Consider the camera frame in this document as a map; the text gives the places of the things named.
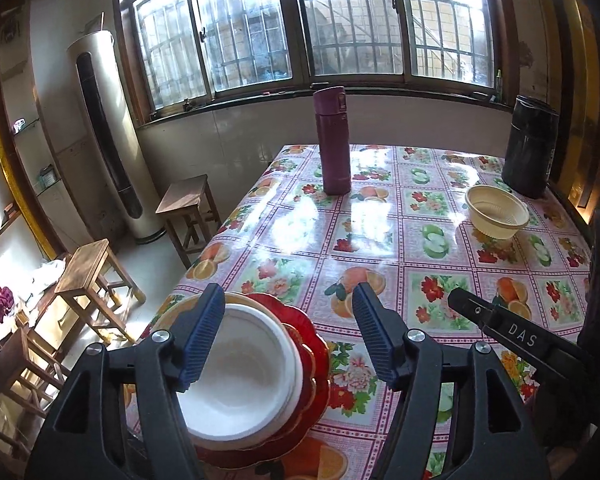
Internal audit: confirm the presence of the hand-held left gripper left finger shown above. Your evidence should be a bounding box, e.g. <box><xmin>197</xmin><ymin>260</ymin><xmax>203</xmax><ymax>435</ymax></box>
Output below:
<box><xmin>25</xmin><ymin>282</ymin><xmax>227</xmax><ymax>480</ymax></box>

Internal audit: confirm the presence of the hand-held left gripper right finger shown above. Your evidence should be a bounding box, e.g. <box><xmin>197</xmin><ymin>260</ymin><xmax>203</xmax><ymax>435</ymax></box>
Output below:
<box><xmin>351</xmin><ymin>282</ymin><xmax>551</xmax><ymax>480</ymax></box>

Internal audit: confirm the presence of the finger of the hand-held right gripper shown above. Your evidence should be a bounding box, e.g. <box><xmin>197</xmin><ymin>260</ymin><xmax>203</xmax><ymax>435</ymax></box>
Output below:
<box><xmin>447</xmin><ymin>287</ymin><xmax>593</xmax><ymax>378</ymax></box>

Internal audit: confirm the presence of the yellow plastic bowl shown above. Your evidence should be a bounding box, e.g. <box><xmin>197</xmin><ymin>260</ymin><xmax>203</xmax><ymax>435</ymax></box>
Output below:
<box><xmin>152</xmin><ymin>292</ymin><xmax>253</xmax><ymax>346</ymax></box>
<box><xmin>465</xmin><ymin>185</ymin><xmax>531</xmax><ymax>241</ymax></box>

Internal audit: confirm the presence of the small white bowl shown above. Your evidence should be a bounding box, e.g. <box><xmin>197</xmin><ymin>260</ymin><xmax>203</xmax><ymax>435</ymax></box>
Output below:
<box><xmin>177</xmin><ymin>305</ymin><xmax>301</xmax><ymax>441</ymax></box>

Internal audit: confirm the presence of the red scalloped plate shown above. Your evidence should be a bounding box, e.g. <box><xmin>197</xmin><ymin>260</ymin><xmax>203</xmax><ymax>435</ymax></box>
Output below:
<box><xmin>195</xmin><ymin>292</ymin><xmax>332</xmax><ymax>471</ymax></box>

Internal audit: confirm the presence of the large white bowl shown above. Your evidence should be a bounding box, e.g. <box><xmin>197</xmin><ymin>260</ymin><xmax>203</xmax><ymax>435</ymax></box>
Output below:
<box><xmin>190</xmin><ymin>322</ymin><xmax>307</xmax><ymax>448</ymax></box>

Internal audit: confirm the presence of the floral fruit print tablecloth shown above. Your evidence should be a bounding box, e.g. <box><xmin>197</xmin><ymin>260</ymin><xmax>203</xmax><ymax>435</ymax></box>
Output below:
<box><xmin>125</xmin><ymin>144</ymin><xmax>593</xmax><ymax>480</ymax></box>

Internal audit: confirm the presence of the wooden stool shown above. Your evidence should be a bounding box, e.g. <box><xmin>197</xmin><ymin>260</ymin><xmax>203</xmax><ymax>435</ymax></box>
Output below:
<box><xmin>55</xmin><ymin>238</ymin><xmax>147</xmax><ymax>343</ymax></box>
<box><xmin>0</xmin><ymin>325</ymin><xmax>66</xmax><ymax>416</ymax></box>
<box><xmin>155</xmin><ymin>174</ymin><xmax>222</xmax><ymax>268</ymax></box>

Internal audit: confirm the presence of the white crumpled cloth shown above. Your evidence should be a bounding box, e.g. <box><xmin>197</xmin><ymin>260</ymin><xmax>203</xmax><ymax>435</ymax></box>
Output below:
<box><xmin>27</xmin><ymin>257</ymin><xmax>68</xmax><ymax>311</ymax></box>

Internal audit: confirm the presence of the black electric kettle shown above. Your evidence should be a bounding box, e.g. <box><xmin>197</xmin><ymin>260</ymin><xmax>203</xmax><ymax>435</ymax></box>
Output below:
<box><xmin>501</xmin><ymin>95</ymin><xmax>561</xmax><ymax>200</ymax></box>

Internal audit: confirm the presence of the purple thermos bottle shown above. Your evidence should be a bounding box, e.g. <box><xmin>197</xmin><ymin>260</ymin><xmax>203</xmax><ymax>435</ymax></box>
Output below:
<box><xmin>313</xmin><ymin>86</ymin><xmax>353</xmax><ymax>196</ymax></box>

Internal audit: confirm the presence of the white standing air conditioner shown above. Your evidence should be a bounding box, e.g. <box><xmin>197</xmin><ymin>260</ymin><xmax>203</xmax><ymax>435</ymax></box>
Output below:
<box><xmin>67</xmin><ymin>30</ymin><xmax>166</xmax><ymax>246</ymax></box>

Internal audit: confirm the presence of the yellow glass door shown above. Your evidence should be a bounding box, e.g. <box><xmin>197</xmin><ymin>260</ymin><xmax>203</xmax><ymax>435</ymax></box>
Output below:
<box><xmin>550</xmin><ymin>0</ymin><xmax>600</xmax><ymax>221</ymax></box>

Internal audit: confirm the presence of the barred sliding window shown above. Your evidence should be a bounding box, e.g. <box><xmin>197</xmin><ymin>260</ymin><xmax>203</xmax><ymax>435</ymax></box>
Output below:
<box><xmin>112</xmin><ymin>0</ymin><xmax>521</xmax><ymax>126</ymax></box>

